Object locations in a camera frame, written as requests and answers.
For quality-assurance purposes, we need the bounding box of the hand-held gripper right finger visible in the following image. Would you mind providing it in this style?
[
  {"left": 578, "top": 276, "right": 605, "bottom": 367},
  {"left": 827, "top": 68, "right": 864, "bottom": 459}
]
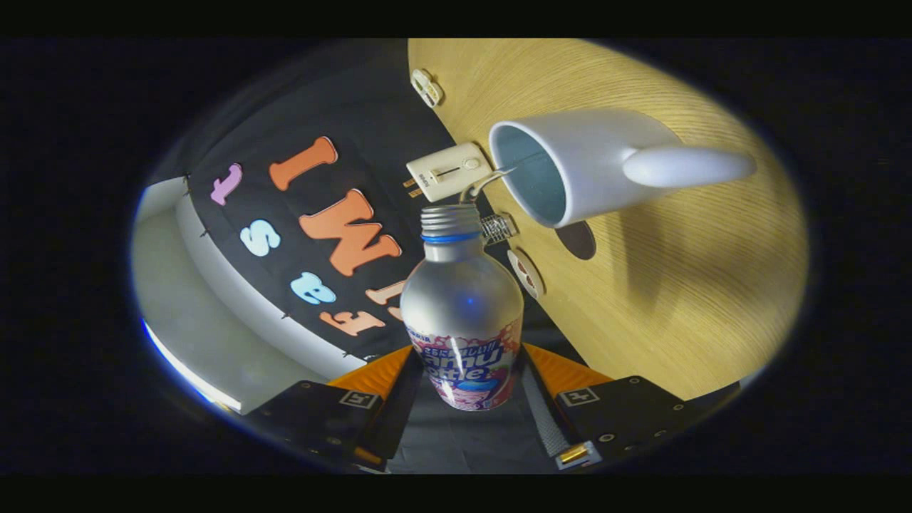
[{"left": 520, "top": 343, "right": 742, "bottom": 471}]

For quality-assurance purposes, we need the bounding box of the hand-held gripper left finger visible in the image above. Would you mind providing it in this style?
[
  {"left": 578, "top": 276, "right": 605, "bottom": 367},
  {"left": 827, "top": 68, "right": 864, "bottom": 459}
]
[{"left": 246, "top": 346, "right": 425, "bottom": 472}]

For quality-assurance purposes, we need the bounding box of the silver juice bottle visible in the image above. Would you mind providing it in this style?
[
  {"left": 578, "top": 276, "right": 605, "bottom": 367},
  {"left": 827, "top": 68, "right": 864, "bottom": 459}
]
[{"left": 400, "top": 204, "right": 524, "bottom": 412}]

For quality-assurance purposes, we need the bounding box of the dark brown round coaster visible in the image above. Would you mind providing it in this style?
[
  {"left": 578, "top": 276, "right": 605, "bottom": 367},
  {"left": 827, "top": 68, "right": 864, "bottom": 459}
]
[{"left": 554, "top": 220, "right": 597, "bottom": 261}]

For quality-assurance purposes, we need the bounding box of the clear poured juice stream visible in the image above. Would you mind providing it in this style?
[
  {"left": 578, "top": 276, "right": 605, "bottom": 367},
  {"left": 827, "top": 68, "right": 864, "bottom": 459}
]
[{"left": 460, "top": 167, "right": 515, "bottom": 205}]

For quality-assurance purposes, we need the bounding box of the white cup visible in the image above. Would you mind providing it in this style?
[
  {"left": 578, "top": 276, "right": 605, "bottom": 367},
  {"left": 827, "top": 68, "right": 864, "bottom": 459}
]
[{"left": 488, "top": 108, "right": 757, "bottom": 229}]

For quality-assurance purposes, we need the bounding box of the small plate with red food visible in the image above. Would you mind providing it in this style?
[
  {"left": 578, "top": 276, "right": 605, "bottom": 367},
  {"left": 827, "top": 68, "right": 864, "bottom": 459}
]
[{"left": 507, "top": 248, "right": 546, "bottom": 300}]

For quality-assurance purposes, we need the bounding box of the wooden table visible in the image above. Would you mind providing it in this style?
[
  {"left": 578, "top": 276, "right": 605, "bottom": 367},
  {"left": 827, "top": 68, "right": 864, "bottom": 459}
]
[{"left": 408, "top": 39, "right": 809, "bottom": 401}]

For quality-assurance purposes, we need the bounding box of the large ceiling light panel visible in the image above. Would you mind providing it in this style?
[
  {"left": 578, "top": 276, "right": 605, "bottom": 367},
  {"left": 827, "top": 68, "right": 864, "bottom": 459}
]
[{"left": 140, "top": 318, "right": 243, "bottom": 414}]

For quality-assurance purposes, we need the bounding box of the white toaster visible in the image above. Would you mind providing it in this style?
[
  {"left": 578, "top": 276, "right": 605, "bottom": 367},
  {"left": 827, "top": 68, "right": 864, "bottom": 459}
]
[{"left": 406, "top": 142, "right": 492, "bottom": 202}]

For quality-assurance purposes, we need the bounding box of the black backdrop cloth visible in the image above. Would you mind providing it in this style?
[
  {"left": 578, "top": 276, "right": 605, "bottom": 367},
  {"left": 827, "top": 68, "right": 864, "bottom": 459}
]
[{"left": 142, "top": 43, "right": 606, "bottom": 475}]

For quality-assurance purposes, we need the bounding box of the white divided dish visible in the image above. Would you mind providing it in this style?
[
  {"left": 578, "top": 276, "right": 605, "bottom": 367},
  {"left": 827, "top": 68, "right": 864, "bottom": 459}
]
[{"left": 411, "top": 68, "right": 444, "bottom": 108}]

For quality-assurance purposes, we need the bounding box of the clear wire-frame utensil holder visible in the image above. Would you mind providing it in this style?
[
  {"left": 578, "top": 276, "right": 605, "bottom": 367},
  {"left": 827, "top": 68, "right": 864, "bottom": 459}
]
[{"left": 481, "top": 212, "right": 519, "bottom": 245}]

